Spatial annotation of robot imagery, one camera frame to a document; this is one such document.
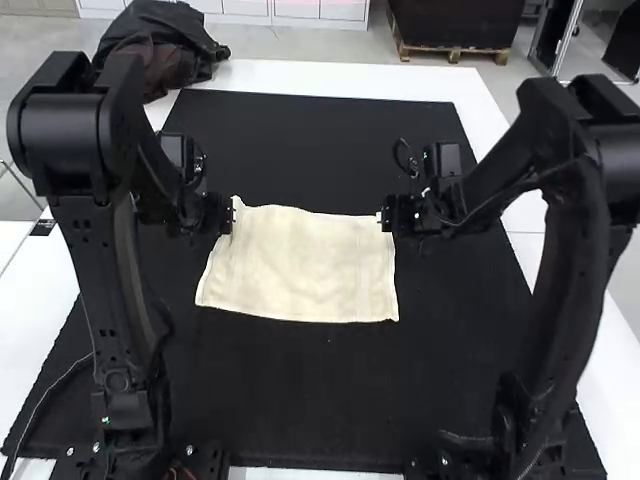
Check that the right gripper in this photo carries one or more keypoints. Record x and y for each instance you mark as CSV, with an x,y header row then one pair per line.
x,y
415,214

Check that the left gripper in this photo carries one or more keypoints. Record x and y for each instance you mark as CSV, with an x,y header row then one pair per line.
x,y
219,214

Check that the pale towel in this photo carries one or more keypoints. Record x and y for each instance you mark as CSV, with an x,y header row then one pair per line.
x,y
300,265

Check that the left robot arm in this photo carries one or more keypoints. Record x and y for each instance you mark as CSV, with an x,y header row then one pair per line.
x,y
100,240

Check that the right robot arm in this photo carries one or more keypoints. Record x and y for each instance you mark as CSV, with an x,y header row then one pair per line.
x,y
570,280

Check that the black mat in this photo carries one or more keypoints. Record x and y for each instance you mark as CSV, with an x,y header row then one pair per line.
x,y
320,140

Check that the black cloth bundle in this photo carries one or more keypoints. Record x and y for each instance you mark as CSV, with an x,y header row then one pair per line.
x,y
175,55

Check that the wooden pallet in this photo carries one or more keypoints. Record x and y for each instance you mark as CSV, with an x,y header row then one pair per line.
x,y
450,51

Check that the black crate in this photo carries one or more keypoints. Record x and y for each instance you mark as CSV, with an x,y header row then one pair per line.
x,y
450,20

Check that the grey cupboard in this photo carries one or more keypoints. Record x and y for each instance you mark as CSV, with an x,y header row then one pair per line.
x,y
250,7

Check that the black panel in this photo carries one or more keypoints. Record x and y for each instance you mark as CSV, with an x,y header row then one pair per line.
x,y
622,45

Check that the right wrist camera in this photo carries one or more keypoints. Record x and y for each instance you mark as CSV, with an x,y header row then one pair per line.
x,y
445,159

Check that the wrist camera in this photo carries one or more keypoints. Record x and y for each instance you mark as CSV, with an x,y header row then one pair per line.
x,y
445,159
177,152

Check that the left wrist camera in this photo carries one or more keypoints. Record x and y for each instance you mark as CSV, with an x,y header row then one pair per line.
x,y
177,152

